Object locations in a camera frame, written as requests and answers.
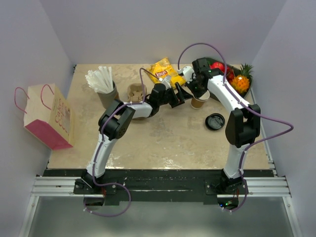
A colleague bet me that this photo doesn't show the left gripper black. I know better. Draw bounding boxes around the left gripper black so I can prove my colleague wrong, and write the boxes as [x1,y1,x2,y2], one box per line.
[158,82,193,108]

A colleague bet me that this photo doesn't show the brown paper coffee cup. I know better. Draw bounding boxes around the brown paper coffee cup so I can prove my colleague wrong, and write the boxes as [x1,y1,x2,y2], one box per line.
[191,91,210,109]

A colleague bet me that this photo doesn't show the black coffee cup lid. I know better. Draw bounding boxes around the black coffee cup lid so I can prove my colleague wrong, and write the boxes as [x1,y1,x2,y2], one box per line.
[205,113,225,131]

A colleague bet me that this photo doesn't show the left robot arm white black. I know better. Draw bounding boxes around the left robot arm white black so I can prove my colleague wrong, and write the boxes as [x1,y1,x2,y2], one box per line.
[81,83,193,194]

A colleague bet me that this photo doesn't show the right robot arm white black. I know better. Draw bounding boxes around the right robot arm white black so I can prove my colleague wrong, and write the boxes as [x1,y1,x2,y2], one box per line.
[179,58,261,194]

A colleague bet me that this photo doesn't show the small red apple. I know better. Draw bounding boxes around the small red apple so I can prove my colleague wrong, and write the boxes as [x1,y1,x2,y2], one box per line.
[210,62,225,72]

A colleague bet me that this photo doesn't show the yellow Lays chips bag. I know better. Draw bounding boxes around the yellow Lays chips bag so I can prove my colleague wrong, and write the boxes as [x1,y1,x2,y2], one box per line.
[147,57,186,88]

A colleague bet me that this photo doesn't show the dark green fruit tray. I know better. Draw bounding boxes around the dark green fruit tray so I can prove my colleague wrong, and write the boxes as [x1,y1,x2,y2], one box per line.
[202,57,253,102]

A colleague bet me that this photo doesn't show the orange toy pineapple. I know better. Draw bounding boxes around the orange toy pineapple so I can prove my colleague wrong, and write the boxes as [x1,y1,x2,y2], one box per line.
[231,64,253,94]

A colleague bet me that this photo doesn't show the cardboard cup carrier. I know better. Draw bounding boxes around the cardboard cup carrier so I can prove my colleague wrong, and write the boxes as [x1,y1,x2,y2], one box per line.
[127,83,149,121]

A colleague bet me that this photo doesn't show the grey straw holder cup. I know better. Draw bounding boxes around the grey straw holder cup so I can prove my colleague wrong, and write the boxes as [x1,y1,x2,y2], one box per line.
[97,82,119,109]

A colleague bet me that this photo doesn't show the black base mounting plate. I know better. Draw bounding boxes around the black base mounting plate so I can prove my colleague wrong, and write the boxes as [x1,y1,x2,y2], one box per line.
[43,168,275,207]

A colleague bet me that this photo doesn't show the paper bag pink white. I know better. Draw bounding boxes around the paper bag pink white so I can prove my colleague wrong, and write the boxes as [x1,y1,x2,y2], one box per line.
[15,83,76,150]

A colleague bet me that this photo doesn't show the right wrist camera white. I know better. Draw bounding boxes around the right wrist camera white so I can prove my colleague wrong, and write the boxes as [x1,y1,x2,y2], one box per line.
[177,66,195,83]

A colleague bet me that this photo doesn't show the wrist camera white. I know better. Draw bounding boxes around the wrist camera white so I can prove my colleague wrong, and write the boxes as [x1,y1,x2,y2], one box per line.
[177,66,195,83]
[158,75,172,89]

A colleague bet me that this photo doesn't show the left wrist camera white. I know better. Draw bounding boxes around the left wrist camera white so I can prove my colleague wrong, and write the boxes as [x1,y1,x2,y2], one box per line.
[158,75,172,89]

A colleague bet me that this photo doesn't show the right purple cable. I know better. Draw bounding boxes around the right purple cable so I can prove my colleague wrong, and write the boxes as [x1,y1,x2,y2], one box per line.
[177,43,294,213]

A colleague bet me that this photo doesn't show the aluminium rail frame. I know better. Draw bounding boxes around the aluminium rail frame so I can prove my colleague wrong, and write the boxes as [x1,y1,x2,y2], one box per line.
[19,149,301,237]

